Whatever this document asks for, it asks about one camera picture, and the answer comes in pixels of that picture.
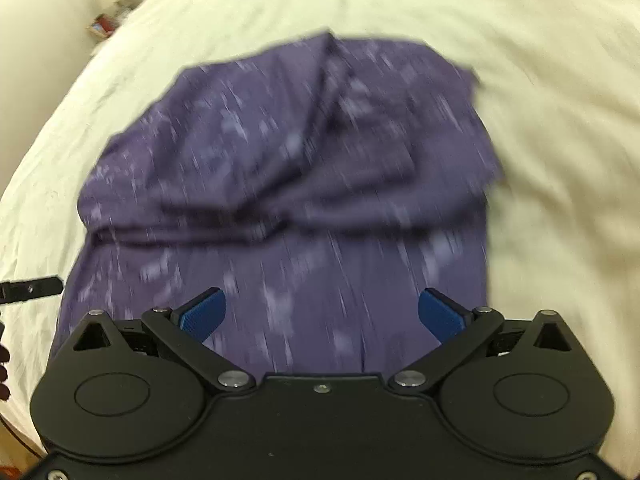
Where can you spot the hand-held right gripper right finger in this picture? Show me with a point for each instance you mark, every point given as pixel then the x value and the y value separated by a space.
pixel 440 316

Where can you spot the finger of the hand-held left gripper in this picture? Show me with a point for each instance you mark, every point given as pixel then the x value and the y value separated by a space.
pixel 35 290

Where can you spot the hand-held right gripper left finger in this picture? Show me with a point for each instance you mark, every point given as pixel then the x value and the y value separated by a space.
pixel 202 316

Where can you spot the purple patterned hooded jacket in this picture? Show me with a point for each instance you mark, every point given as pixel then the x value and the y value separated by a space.
pixel 280 170

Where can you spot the person's left hand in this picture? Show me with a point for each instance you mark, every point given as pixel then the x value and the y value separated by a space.
pixel 4 372

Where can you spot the cream quilted bed cover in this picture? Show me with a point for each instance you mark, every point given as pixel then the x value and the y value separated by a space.
pixel 550 110

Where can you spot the cream nightstand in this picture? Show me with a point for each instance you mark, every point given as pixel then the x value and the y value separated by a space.
pixel 127 7

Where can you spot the red photo frame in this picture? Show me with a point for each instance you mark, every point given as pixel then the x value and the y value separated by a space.
pixel 104 26

